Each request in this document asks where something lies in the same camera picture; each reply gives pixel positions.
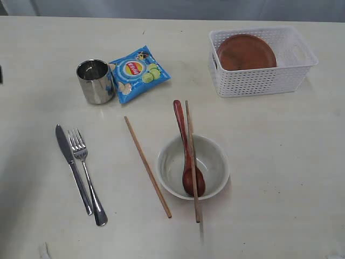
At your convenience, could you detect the brown wooden chopstick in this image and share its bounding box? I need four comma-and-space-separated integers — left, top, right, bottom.
185, 100, 202, 223
124, 116, 172, 219

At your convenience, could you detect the pale green ceramic bowl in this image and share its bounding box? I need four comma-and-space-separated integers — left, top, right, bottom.
156, 134, 230, 201

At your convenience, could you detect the dark brown wooden spoon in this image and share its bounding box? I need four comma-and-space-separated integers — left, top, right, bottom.
173, 100, 205, 197

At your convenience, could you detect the blue potato chips bag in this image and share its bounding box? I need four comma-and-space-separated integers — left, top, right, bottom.
108, 45, 171, 104

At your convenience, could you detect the silver foil packet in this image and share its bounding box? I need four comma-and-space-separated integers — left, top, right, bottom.
76, 59, 115, 105

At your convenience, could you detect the silver metal fork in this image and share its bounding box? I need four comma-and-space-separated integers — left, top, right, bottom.
67, 128, 108, 227

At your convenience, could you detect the silver metal table knife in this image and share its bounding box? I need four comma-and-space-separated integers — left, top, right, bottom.
55, 124, 93, 215

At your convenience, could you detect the white perforated plastic basket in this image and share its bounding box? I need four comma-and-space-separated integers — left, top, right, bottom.
208, 25, 319, 98

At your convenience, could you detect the dark brown round plate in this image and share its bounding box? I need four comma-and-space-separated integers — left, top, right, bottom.
217, 34, 277, 71

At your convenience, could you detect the grey background curtain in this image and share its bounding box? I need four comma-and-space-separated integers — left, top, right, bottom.
1, 0, 344, 22

